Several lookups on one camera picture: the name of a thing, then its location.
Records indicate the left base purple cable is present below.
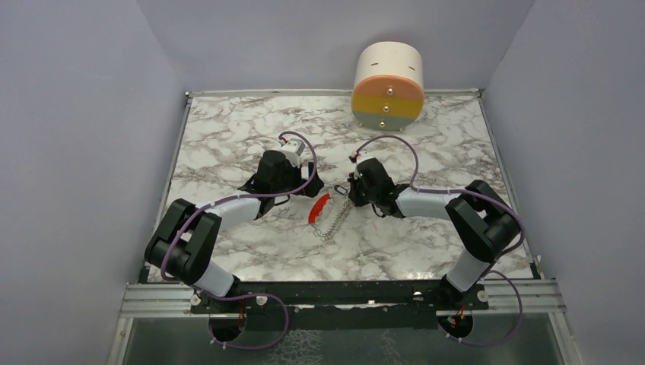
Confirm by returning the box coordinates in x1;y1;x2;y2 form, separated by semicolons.
207;293;291;351

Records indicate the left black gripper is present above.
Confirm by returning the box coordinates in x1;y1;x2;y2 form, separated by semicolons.
272;158;323;198

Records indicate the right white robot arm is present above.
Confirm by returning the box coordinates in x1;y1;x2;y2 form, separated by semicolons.
348;156;521;309

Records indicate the black mounting rail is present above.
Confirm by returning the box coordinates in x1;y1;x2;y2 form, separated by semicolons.
190;280;489;332

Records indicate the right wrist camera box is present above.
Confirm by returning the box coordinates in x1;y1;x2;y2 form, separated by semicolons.
348;151;364;165

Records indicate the round pastel drawer cabinet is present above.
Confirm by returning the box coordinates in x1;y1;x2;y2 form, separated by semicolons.
351;41;425;131

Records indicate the red keychain with metal chain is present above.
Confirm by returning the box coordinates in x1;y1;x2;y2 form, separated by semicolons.
307;192;353;242

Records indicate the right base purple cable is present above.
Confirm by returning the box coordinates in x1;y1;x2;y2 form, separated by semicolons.
437;269;525;350

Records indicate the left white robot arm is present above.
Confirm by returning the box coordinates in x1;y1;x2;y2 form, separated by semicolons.
144;150;324;313

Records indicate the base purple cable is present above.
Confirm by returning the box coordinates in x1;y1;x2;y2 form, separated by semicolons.
207;293;291;351
437;269;525;350

